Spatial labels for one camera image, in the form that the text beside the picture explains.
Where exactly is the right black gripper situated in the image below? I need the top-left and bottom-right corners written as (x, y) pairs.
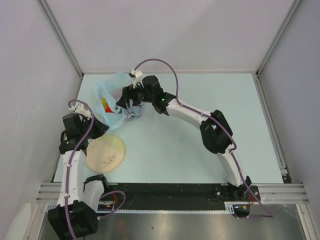
top-left (116, 80), bottom-right (155, 110)

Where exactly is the light blue plastic bag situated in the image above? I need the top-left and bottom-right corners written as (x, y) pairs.
top-left (94, 72), bottom-right (144, 130)

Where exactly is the round beige ceramic plate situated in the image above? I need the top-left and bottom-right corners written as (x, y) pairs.
top-left (85, 134), bottom-right (126, 174)

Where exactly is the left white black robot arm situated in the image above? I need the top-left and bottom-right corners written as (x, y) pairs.
top-left (47, 112), bottom-right (111, 240)

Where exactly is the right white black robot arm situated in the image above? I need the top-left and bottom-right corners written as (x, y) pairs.
top-left (116, 71), bottom-right (252, 201)

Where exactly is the fake orange persimmon fruit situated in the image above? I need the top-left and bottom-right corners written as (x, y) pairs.
top-left (104, 106), bottom-right (114, 113)

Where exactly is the fake yellow banana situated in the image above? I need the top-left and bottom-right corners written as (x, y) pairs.
top-left (101, 97), bottom-right (109, 108)

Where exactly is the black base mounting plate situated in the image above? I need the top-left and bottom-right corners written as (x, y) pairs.
top-left (97, 183), bottom-right (261, 215)

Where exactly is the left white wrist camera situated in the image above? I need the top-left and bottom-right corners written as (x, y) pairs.
top-left (69, 103), bottom-right (92, 119)

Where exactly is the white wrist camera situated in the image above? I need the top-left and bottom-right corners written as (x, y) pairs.
top-left (69, 103), bottom-right (92, 119)
top-left (129, 69), bottom-right (145, 89)

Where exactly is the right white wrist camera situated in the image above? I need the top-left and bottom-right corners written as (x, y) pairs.
top-left (129, 69), bottom-right (145, 89)

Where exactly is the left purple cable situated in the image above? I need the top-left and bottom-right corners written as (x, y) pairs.
top-left (59, 99), bottom-right (127, 240)

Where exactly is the purple cable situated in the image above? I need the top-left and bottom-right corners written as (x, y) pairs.
top-left (59, 99), bottom-right (127, 240)
top-left (133, 58), bottom-right (275, 220)

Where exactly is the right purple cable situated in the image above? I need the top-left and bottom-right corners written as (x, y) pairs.
top-left (133, 58), bottom-right (275, 220)

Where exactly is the white slotted cable duct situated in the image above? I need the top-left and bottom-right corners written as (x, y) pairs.
top-left (46, 201), bottom-right (237, 215)

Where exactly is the left aluminium corner post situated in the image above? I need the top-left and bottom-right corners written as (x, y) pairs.
top-left (37, 0), bottom-right (85, 78)

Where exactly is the aluminium corner post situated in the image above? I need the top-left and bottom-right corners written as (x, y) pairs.
top-left (37, 0), bottom-right (85, 78)
top-left (254, 0), bottom-right (303, 78)

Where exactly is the right aluminium corner post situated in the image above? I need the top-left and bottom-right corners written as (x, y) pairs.
top-left (254, 0), bottom-right (303, 78)

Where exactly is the aluminium front frame rail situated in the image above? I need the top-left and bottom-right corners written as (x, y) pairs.
top-left (35, 182), bottom-right (309, 204)

